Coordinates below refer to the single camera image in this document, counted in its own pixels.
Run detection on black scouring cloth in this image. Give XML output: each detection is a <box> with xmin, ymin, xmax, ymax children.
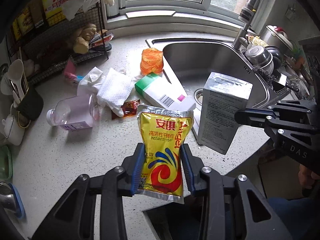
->
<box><xmin>253</xmin><ymin>66</ymin><xmax>276</xmax><ymax>90</ymax></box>

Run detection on orange plastic cup wrapper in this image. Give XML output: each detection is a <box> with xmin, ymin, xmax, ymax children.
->
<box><xmin>140</xmin><ymin>48</ymin><xmax>164</xmax><ymax>75</ymax></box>

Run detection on ginger root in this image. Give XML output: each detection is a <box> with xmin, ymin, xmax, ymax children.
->
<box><xmin>67</xmin><ymin>23</ymin><xmax>97</xmax><ymax>54</ymax></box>

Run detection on grey gooseneck faucet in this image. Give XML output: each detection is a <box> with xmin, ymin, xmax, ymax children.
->
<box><xmin>232</xmin><ymin>0</ymin><xmax>260</xmax><ymax>50</ymax></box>

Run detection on red sauce packet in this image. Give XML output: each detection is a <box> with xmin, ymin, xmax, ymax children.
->
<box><xmin>111</xmin><ymin>99</ymin><xmax>140</xmax><ymax>120</ymax></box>

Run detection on steel mixing bowl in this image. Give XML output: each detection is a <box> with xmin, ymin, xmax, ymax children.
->
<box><xmin>245</xmin><ymin>46</ymin><xmax>274</xmax><ymax>75</ymax></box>

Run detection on pink blue plastic wrapper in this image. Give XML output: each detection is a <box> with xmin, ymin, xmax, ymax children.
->
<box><xmin>63</xmin><ymin>56</ymin><xmax>83</xmax><ymax>85</ymax></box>

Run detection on white rice cooker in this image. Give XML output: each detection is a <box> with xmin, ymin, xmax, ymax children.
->
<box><xmin>260</xmin><ymin>25</ymin><xmax>293</xmax><ymax>54</ymax></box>

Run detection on white leaflet box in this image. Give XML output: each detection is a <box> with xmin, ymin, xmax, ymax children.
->
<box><xmin>197</xmin><ymin>72</ymin><xmax>253</xmax><ymax>155</ymax></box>

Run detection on white green medicine box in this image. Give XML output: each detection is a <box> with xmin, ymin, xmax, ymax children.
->
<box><xmin>135</xmin><ymin>73</ymin><xmax>196</xmax><ymax>111</ymax></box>

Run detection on kitchen cleaver knife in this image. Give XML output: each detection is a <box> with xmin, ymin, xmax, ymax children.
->
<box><xmin>271</xmin><ymin>72</ymin><xmax>299</xmax><ymax>93</ymax></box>

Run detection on stainless steel kitchen sink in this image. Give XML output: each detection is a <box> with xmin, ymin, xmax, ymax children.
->
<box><xmin>145</xmin><ymin>37</ymin><xmax>299</xmax><ymax>140</ymax></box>

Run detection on black wire rack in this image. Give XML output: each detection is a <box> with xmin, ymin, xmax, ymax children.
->
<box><xmin>5</xmin><ymin>2</ymin><xmax>108</xmax><ymax>87</ymax></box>

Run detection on window frame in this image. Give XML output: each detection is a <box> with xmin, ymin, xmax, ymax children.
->
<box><xmin>103</xmin><ymin>0</ymin><xmax>268</xmax><ymax>37</ymax></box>

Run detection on white paper towel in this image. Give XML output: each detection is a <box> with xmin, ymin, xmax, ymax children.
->
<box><xmin>97</xmin><ymin>68</ymin><xmax>134</xmax><ymax>117</ymax></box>

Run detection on black utensil holder cup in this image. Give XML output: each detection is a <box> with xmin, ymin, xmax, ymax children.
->
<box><xmin>17</xmin><ymin>87</ymin><xmax>44</xmax><ymax>121</ymax></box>

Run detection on clear pink plastic bottle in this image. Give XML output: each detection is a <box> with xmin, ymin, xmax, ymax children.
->
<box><xmin>46</xmin><ymin>94</ymin><xmax>100</xmax><ymax>131</ymax></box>

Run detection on yellow yeast packet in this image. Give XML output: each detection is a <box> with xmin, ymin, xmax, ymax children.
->
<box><xmin>137</xmin><ymin>105</ymin><xmax>194</xmax><ymax>204</ymax></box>

